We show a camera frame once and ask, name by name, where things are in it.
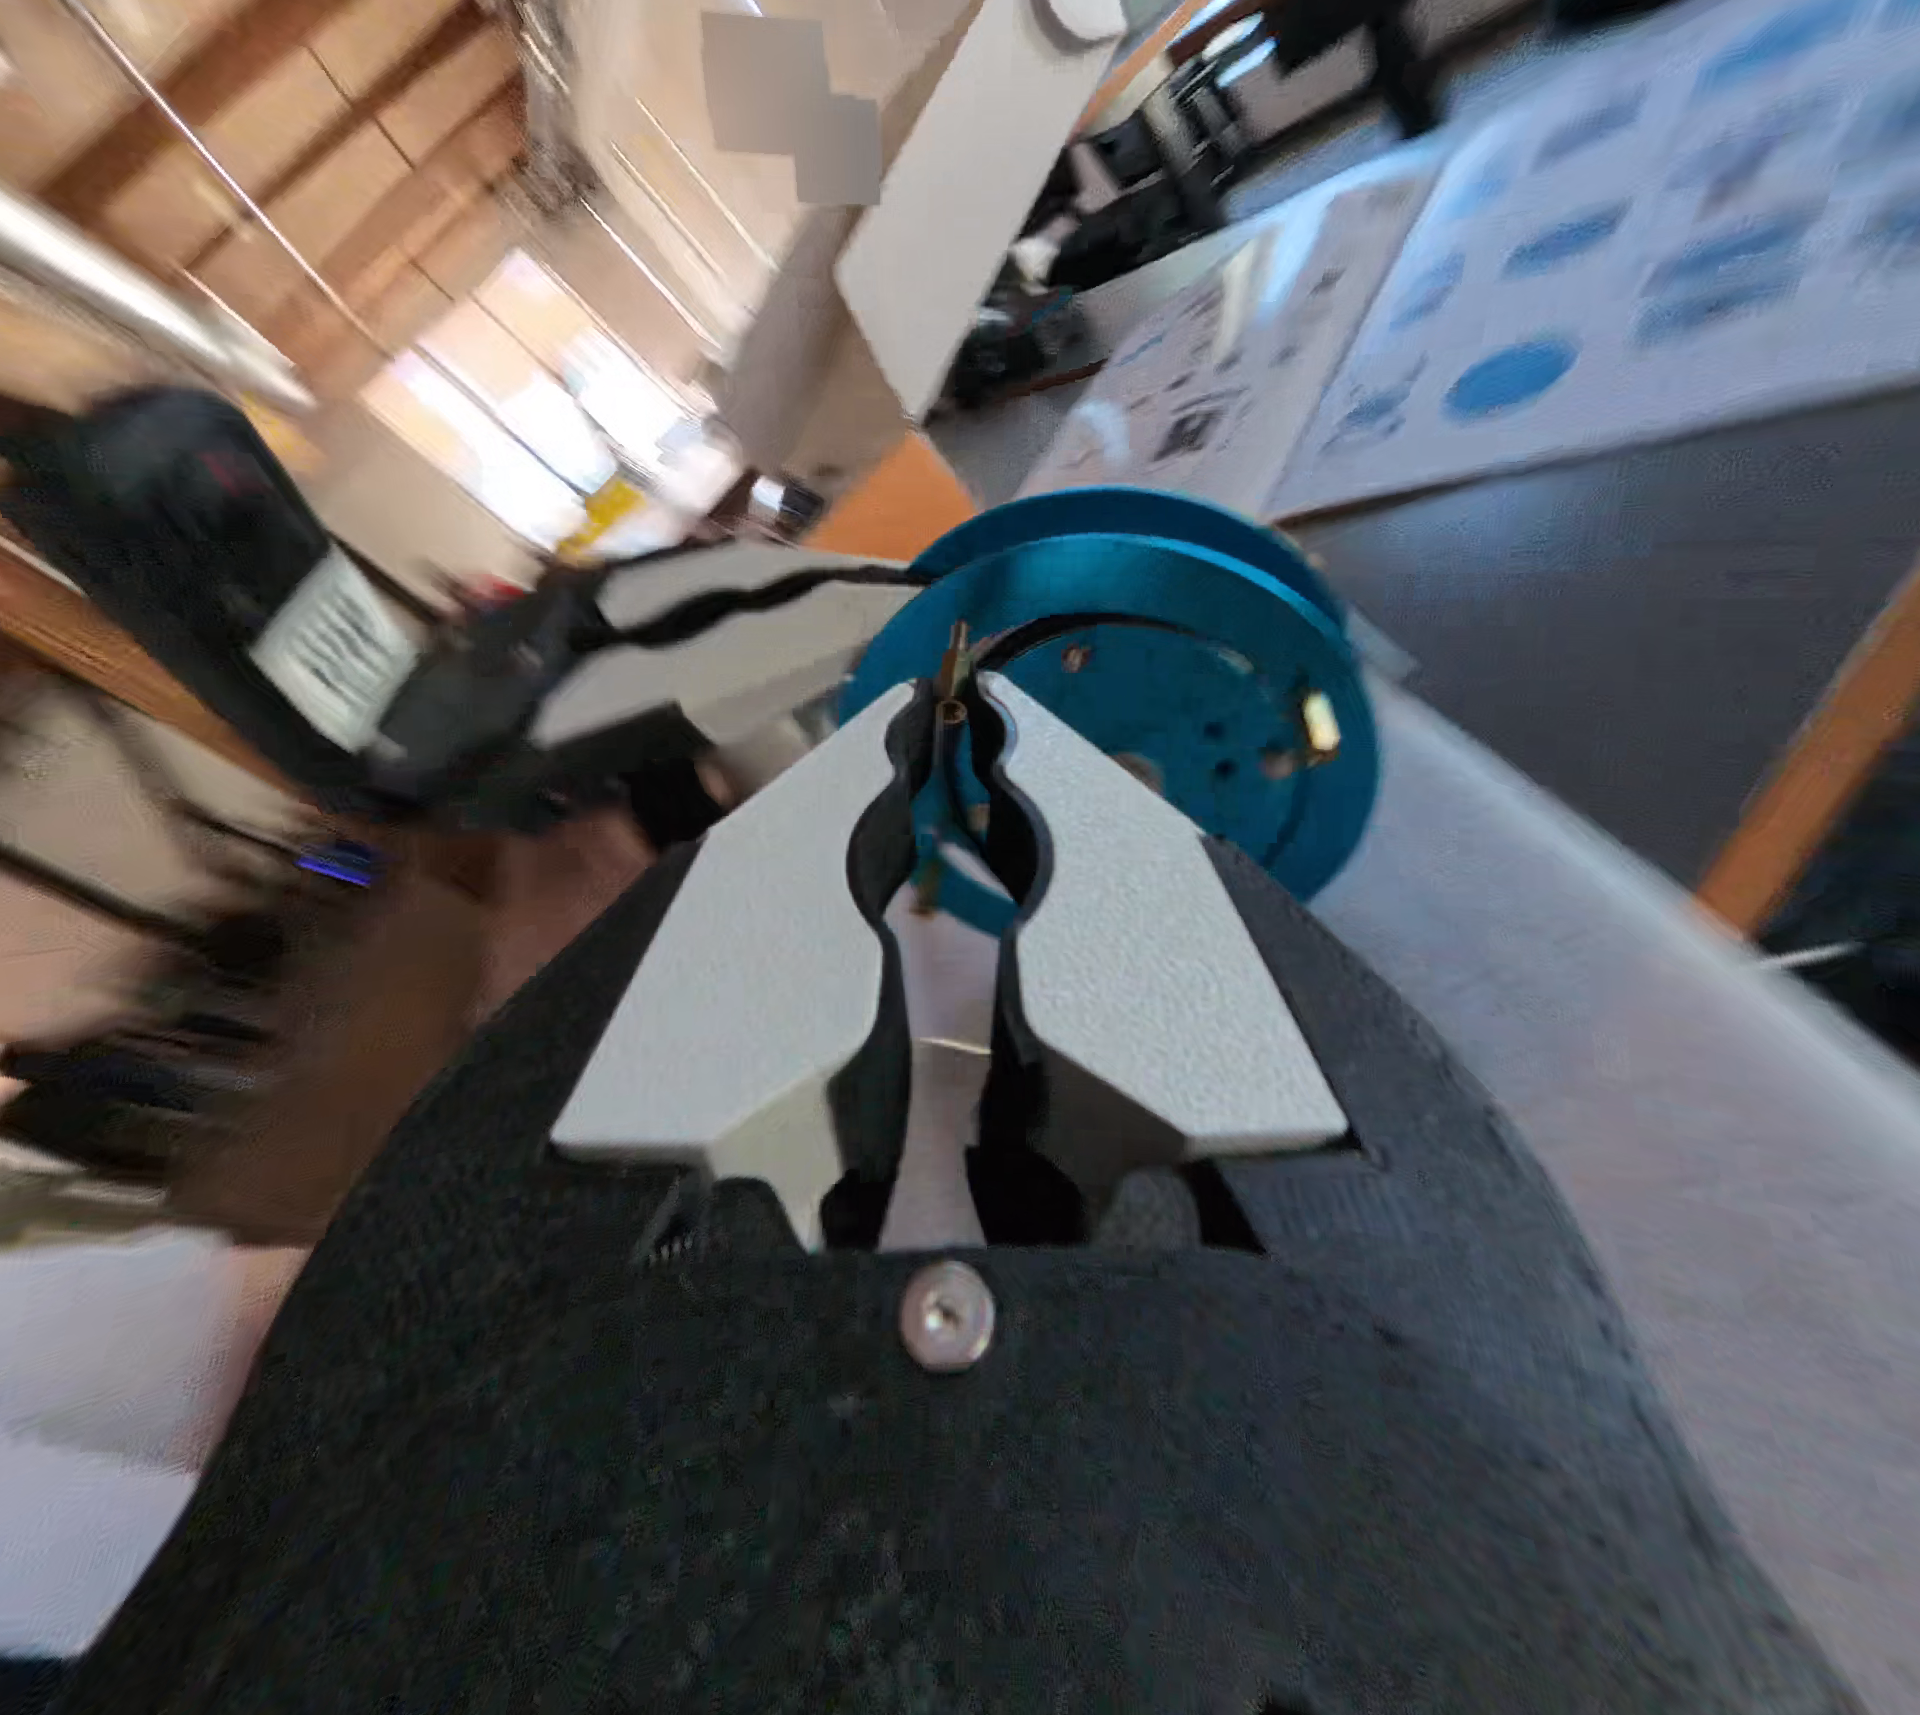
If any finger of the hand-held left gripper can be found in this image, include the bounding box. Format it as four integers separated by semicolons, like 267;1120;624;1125
584;541;938;667
516;581;916;761

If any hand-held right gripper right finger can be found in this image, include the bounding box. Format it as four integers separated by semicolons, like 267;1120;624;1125
968;675;1350;1237

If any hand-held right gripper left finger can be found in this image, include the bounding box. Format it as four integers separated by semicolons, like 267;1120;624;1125
546;680;938;1244

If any blue disc with bearing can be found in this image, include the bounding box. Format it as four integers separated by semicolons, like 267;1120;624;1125
900;630;1323;922

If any blue round metal base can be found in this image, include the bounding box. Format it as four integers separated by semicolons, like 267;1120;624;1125
830;483;1388;912

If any orange cardboard box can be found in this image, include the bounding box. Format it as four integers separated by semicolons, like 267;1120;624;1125
704;0;1135;570

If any white foam sheet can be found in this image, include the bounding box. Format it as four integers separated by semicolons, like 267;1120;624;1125
1306;651;1920;1715

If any printed instruction booklet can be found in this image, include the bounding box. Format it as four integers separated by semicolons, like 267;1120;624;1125
1021;0;1920;522

